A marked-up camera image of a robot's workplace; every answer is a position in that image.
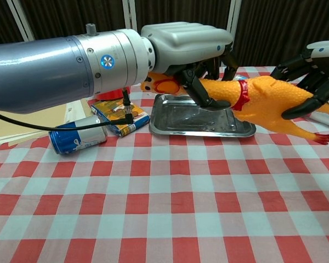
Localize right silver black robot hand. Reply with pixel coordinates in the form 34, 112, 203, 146
270, 40, 329, 120

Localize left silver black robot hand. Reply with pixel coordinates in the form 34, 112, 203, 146
140, 22, 239, 112

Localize yellow rubber chicken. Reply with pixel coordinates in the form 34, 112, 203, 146
140, 71, 329, 145

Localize shiny metal tray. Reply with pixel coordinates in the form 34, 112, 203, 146
149, 93, 257, 138

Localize orange blue carton box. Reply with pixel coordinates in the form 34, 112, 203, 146
90, 100, 151, 138

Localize red tape roll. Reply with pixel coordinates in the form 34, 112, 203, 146
94, 86, 131, 101

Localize white paper sheets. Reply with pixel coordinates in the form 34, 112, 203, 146
63, 99, 93, 123

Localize blue silver drink can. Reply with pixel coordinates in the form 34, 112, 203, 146
48, 115, 108, 156

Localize red white checkered tablecloth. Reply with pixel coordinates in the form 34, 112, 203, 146
0, 65, 329, 263

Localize manila paper stack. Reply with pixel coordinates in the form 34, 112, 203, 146
0, 98, 93, 146

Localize grey metal partition post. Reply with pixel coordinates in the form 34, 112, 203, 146
5, 0, 35, 42
122, 0, 139, 32
226, 0, 242, 36

